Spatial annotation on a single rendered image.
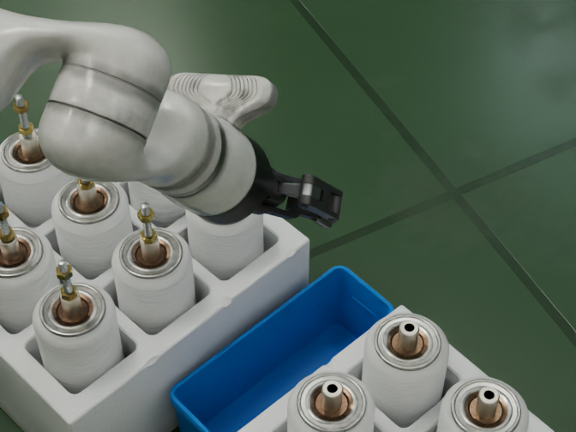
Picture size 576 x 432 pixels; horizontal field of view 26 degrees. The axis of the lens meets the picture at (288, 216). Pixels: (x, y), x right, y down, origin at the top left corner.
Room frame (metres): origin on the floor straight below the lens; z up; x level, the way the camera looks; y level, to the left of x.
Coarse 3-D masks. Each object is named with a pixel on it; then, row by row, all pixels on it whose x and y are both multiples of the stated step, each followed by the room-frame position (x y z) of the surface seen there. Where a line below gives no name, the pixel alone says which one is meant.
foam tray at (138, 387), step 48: (0, 192) 1.11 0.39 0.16; (288, 240) 1.01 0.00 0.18; (240, 288) 0.93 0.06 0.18; (288, 288) 0.98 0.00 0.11; (0, 336) 0.86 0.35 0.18; (144, 336) 0.86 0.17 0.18; (192, 336) 0.87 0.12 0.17; (0, 384) 0.85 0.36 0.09; (48, 384) 0.79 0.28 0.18; (96, 384) 0.79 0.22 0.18; (144, 384) 0.81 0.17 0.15
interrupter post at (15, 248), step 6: (0, 240) 0.93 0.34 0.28; (12, 240) 0.93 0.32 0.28; (0, 246) 0.92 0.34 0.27; (6, 246) 0.92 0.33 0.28; (12, 246) 0.92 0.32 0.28; (18, 246) 0.93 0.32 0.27; (6, 252) 0.92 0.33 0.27; (12, 252) 0.92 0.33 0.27; (18, 252) 0.93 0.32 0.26; (6, 258) 0.92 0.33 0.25; (12, 258) 0.92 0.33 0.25
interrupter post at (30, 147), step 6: (24, 138) 1.09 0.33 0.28; (30, 138) 1.09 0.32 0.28; (36, 138) 1.10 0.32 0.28; (24, 144) 1.09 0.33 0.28; (30, 144) 1.09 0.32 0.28; (36, 144) 1.09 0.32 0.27; (24, 150) 1.09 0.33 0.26; (30, 150) 1.09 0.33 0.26; (36, 150) 1.09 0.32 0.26; (30, 156) 1.09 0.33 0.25
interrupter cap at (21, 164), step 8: (16, 136) 1.12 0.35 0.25; (8, 144) 1.11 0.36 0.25; (16, 144) 1.11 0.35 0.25; (8, 152) 1.09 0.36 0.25; (16, 152) 1.10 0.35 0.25; (40, 152) 1.10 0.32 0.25; (8, 160) 1.08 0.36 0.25; (16, 160) 1.08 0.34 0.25; (24, 160) 1.08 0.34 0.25; (32, 160) 1.08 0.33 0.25; (40, 160) 1.08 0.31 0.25; (16, 168) 1.06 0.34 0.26; (24, 168) 1.07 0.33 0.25; (32, 168) 1.07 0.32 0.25; (40, 168) 1.07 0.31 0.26
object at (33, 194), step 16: (0, 160) 1.08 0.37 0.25; (0, 176) 1.07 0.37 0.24; (16, 176) 1.06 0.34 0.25; (32, 176) 1.06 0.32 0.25; (48, 176) 1.06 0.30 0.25; (64, 176) 1.08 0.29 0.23; (16, 192) 1.05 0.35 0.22; (32, 192) 1.05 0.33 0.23; (48, 192) 1.06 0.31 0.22; (16, 208) 1.06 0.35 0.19; (32, 208) 1.05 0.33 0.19; (48, 208) 1.05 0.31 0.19; (32, 224) 1.05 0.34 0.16
